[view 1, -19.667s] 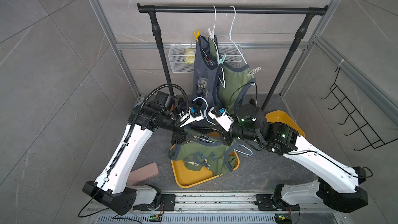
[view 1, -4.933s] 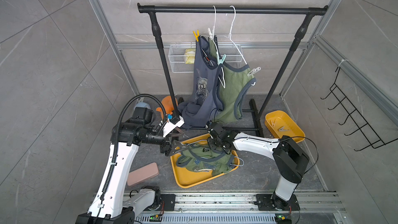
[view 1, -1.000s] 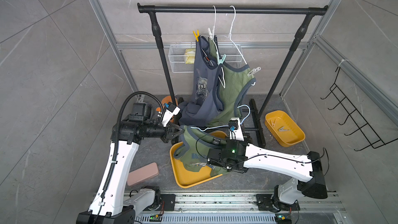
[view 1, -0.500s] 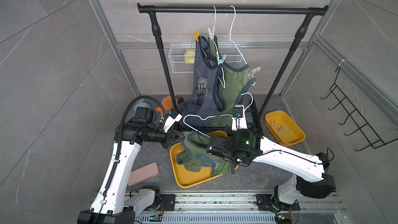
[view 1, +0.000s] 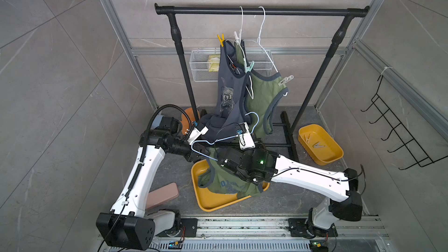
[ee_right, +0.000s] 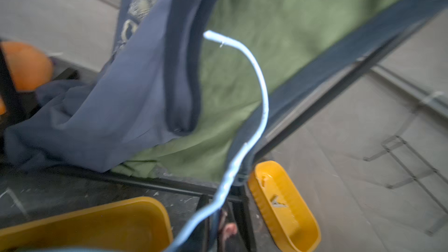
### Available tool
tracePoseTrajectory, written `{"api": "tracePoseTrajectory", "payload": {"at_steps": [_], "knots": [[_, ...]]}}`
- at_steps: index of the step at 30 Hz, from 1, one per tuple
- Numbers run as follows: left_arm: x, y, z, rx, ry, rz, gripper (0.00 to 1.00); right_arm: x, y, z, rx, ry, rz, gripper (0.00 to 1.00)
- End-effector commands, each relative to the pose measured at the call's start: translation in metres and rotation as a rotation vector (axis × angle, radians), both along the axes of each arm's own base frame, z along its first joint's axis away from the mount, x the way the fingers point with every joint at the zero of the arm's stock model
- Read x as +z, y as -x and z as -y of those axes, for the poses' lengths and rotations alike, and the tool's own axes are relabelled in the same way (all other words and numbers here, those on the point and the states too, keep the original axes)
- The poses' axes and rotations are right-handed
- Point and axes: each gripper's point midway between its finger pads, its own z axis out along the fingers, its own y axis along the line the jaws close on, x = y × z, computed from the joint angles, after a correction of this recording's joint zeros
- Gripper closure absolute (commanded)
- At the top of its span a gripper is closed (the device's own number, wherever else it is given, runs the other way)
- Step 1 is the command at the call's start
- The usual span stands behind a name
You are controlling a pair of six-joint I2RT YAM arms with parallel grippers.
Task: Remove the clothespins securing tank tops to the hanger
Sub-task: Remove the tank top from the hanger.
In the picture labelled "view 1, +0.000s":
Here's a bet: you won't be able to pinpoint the small yellow plastic tray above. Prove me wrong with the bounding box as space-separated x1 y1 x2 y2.
297 124 344 166

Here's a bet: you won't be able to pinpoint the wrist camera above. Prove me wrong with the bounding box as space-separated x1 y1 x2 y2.
237 122 256 150
187 127 208 145

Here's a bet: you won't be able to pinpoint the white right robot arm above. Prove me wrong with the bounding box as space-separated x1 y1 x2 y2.
216 148 363 239

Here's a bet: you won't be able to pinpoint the orange plush toy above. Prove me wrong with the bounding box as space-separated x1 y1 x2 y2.
181 107 196 135

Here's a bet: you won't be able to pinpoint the pink rectangular case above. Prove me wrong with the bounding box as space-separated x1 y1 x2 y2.
145 183 179 210

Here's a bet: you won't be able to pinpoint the light blue wire hanger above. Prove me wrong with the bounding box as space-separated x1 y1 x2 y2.
193 112 260 161

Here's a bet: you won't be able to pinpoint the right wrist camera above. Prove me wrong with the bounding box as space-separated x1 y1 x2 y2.
237 122 256 150

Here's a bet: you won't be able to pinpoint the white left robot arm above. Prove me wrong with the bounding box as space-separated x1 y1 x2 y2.
96 104 208 251

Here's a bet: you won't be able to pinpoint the black wire wall rack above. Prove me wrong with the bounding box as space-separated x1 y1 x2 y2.
360 75 448 171

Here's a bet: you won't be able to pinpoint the metal base rail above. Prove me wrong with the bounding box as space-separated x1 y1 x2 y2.
148 215 395 252

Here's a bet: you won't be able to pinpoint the large yellow plastic tray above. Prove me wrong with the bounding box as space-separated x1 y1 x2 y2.
191 160 270 212

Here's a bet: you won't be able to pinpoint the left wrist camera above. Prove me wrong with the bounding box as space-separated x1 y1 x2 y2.
187 127 208 145

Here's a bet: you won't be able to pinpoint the yellow item in basket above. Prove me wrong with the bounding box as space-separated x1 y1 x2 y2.
207 54 221 72

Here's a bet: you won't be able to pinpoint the orange clothespin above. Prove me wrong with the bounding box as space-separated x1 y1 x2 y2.
304 134 312 144

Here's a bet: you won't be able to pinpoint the plain green tank top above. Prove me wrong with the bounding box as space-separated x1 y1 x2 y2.
233 40 289 139

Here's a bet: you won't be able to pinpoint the white wire basket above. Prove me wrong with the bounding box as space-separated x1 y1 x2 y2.
189 48 274 82

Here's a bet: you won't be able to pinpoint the white wire hanger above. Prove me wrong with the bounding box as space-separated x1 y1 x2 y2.
239 6 278 73
238 38 254 100

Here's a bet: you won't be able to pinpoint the dark grey tank top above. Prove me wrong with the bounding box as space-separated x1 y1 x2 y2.
200 40 252 142

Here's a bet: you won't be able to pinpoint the green printed tank top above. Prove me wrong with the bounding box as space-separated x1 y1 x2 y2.
198 148 264 199

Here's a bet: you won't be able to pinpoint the black clothes rack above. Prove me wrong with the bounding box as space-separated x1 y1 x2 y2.
154 3 371 168

